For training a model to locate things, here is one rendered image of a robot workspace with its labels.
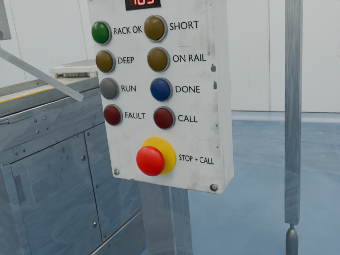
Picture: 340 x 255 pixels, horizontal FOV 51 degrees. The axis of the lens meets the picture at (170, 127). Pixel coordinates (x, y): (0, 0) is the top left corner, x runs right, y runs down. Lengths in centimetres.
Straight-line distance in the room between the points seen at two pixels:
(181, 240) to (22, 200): 79
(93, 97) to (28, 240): 57
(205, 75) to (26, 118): 88
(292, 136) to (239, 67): 251
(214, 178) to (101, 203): 121
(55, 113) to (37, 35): 420
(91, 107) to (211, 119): 105
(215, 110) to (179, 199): 22
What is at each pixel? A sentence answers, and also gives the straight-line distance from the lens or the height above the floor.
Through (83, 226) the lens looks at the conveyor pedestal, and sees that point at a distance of 157.
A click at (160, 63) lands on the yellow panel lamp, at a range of 43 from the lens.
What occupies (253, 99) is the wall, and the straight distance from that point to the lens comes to 411.
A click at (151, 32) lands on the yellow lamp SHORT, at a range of 43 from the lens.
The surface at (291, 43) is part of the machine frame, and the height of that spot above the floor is 103.
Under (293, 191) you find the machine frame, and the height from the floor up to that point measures 37.
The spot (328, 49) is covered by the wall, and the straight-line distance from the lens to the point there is 394.
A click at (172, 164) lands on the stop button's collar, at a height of 98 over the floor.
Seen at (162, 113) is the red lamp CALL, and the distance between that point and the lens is 44.
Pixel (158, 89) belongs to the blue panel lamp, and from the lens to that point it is 43.
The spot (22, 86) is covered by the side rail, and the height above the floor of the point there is 96.
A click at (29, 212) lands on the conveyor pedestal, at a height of 57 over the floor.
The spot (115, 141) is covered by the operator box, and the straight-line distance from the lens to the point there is 51.
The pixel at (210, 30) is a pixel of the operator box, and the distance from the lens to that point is 40.
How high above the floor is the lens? 116
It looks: 17 degrees down
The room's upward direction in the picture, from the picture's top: 5 degrees counter-clockwise
